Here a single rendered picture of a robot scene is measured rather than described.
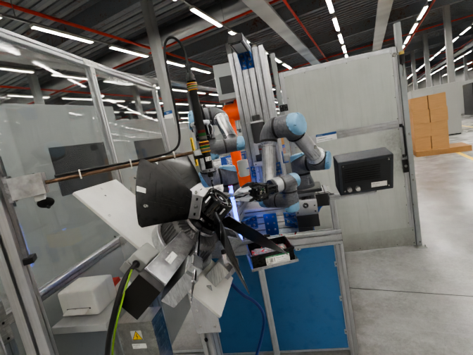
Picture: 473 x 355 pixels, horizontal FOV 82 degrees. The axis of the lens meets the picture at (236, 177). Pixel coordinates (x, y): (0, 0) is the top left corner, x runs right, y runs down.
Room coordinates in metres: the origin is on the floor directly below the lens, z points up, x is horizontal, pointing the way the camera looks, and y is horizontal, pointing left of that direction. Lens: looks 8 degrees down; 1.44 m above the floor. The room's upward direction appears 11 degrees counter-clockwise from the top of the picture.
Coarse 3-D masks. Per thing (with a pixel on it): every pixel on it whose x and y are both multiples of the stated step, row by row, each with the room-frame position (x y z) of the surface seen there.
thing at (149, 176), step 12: (144, 168) 0.86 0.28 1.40; (156, 168) 0.90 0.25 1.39; (144, 180) 0.84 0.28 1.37; (156, 180) 0.87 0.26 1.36; (168, 180) 0.91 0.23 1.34; (156, 192) 0.85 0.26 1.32; (168, 192) 0.89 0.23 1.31; (180, 192) 0.93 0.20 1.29; (156, 204) 0.84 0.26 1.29; (168, 204) 0.88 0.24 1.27; (180, 204) 0.92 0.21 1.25; (144, 216) 0.79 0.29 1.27; (156, 216) 0.83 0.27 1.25; (168, 216) 0.87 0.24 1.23; (180, 216) 0.92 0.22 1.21
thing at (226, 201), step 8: (208, 192) 1.02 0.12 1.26; (216, 192) 1.06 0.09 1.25; (208, 200) 1.00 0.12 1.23; (216, 200) 0.99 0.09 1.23; (224, 200) 1.06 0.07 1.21; (208, 208) 1.00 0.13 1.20; (216, 208) 0.99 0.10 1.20; (200, 216) 1.02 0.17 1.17; (208, 216) 1.00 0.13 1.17; (224, 216) 1.02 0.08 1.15; (200, 224) 0.99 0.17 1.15; (208, 224) 1.02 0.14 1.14; (208, 232) 1.01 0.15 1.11
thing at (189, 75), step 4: (188, 68) 1.14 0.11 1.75; (188, 72) 1.14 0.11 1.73; (188, 76) 1.13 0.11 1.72; (192, 76) 1.14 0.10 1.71; (188, 80) 1.13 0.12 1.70; (192, 80) 1.17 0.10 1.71; (208, 152) 1.14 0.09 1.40; (204, 156) 1.13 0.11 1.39; (208, 156) 1.13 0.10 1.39; (204, 160) 1.14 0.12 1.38; (208, 160) 1.13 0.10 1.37; (208, 164) 1.13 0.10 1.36; (212, 164) 1.15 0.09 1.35; (208, 168) 1.13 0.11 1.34; (208, 172) 1.14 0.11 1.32; (212, 172) 1.14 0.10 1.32; (208, 176) 1.14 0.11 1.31; (212, 176) 1.14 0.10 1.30
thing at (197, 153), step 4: (196, 152) 1.12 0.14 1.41; (200, 152) 1.12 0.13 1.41; (196, 156) 1.11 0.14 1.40; (200, 156) 1.12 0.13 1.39; (200, 160) 1.12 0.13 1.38; (200, 164) 1.13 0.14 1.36; (204, 164) 1.13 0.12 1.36; (200, 168) 1.14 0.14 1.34; (204, 168) 1.13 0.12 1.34; (212, 168) 1.12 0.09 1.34; (216, 168) 1.13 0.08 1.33; (204, 172) 1.12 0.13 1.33
